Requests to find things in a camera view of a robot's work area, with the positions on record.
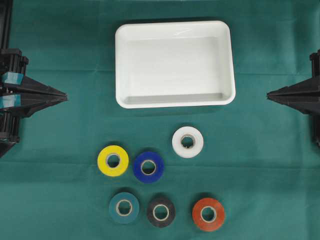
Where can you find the black tape roll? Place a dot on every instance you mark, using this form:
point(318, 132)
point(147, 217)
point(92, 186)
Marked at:
point(161, 211)

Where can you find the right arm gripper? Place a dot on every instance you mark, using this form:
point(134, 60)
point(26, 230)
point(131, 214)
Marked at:
point(304, 96)

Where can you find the white tape roll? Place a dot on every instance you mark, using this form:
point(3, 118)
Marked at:
point(187, 142)

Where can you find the black left frame rail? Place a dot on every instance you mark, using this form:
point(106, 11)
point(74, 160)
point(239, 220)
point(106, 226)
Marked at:
point(6, 7)

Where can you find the blue tape roll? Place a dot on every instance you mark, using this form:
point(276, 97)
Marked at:
point(148, 167)

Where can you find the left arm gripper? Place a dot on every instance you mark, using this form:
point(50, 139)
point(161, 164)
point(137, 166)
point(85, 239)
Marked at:
point(14, 105)

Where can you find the yellow tape roll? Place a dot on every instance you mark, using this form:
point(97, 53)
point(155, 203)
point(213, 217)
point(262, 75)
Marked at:
point(113, 160)

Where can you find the white plastic tray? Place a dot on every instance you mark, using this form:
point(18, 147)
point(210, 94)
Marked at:
point(174, 64)

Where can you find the red tape roll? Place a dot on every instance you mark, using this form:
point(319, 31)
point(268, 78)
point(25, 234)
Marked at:
point(208, 214)

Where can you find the teal tape roll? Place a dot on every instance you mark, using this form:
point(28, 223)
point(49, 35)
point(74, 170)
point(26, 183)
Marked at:
point(124, 208)

